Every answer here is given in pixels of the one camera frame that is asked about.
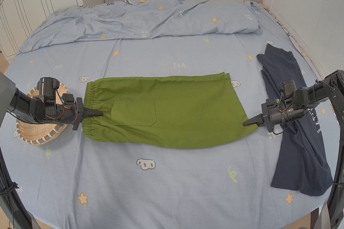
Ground pale blue quilt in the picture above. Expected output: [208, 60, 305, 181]
[16, 0, 262, 54]

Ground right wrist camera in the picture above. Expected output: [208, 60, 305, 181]
[266, 97, 280, 110]

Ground dark blue garment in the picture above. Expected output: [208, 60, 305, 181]
[257, 44, 334, 197]

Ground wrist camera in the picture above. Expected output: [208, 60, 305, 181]
[266, 97, 280, 110]
[62, 93, 76, 106]

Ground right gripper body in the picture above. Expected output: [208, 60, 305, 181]
[261, 103, 305, 133]

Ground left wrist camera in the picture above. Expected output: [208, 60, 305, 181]
[62, 93, 76, 106]

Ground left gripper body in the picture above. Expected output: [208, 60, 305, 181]
[58, 98, 84, 131]

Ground green shorts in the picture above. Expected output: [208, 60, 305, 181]
[81, 71, 258, 149]

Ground round woven basket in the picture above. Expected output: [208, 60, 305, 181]
[15, 82, 77, 147]

